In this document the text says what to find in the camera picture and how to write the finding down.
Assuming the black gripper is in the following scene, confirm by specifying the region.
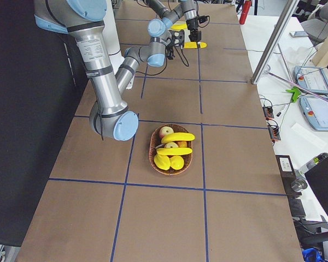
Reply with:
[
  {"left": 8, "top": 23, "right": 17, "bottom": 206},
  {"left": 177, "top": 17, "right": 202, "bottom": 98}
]
[
  {"left": 186, "top": 17, "right": 202, "bottom": 41},
  {"left": 166, "top": 45, "right": 175, "bottom": 59}
]

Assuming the large yellow banana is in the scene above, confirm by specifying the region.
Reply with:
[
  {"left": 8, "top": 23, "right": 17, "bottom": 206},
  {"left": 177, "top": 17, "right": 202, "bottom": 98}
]
[{"left": 184, "top": 42, "right": 207, "bottom": 49}]

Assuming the yellow toy banana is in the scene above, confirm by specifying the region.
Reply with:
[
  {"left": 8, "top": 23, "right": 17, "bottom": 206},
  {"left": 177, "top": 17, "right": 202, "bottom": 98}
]
[{"left": 171, "top": 23, "right": 188, "bottom": 31}]

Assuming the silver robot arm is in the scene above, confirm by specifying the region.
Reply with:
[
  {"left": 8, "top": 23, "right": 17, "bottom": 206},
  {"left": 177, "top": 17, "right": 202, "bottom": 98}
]
[
  {"left": 34, "top": 1, "right": 183, "bottom": 141},
  {"left": 144, "top": 0, "right": 202, "bottom": 43}
]

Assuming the brown wicker basket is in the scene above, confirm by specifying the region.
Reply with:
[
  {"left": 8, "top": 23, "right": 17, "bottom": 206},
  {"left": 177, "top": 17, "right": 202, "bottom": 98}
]
[{"left": 149, "top": 124, "right": 193, "bottom": 176}]

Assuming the red fire extinguisher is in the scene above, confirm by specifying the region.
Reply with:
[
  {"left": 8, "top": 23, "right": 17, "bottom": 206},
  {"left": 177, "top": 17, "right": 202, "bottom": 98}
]
[{"left": 239, "top": 0, "right": 253, "bottom": 25}]

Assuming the peach-coloured toy apple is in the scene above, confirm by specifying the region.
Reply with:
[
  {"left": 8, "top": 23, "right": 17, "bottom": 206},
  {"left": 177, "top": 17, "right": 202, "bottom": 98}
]
[{"left": 159, "top": 126, "right": 174, "bottom": 139}]

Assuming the pale green toy apple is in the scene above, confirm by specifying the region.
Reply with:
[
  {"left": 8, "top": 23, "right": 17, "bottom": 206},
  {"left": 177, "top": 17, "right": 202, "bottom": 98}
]
[{"left": 164, "top": 142, "right": 179, "bottom": 148}]

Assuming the orange-red toy fruit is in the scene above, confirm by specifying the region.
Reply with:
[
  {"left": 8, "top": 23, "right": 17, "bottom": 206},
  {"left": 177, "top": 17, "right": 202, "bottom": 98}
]
[{"left": 176, "top": 141, "right": 188, "bottom": 148}]

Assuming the yellow toy pepper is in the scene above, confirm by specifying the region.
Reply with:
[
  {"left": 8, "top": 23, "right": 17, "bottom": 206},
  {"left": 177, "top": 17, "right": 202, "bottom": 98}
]
[{"left": 154, "top": 154, "right": 171, "bottom": 170}]

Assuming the yellow toy lemon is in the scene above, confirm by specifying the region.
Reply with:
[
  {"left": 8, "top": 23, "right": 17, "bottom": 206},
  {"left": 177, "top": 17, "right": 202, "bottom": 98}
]
[{"left": 169, "top": 156, "right": 184, "bottom": 170}]

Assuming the upper blue teach pendant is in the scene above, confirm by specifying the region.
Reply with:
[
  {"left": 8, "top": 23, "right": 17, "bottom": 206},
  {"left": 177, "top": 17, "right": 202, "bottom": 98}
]
[{"left": 294, "top": 65, "right": 328, "bottom": 95}]

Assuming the blue teach pendant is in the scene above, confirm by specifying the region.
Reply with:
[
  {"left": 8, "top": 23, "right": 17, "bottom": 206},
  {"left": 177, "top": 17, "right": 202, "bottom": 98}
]
[
  {"left": 294, "top": 65, "right": 328, "bottom": 95},
  {"left": 299, "top": 96, "right": 328, "bottom": 132}
]

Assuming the long metal grabber tool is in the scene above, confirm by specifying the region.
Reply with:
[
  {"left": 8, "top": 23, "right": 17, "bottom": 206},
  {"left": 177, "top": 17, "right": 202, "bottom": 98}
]
[{"left": 265, "top": 69, "right": 328, "bottom": 106}]

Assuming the lower blue teach pendant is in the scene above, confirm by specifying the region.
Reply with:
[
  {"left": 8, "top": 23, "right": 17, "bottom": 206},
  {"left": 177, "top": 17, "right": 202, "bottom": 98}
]
[{"left": 299, "top": 96, "right": 328, "bottom": 132}]

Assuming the white camera post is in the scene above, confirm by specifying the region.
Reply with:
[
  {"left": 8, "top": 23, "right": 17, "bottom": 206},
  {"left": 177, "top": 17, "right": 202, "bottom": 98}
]
[{"left": 103, "top": 0, "right": 133, "bottom": 90}]

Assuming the aluminium frame post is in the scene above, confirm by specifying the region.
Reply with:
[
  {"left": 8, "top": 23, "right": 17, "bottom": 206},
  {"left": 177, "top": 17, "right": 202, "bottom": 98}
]
[{"left": 251, "top": 0, "right": 298, "bottom": 85}]

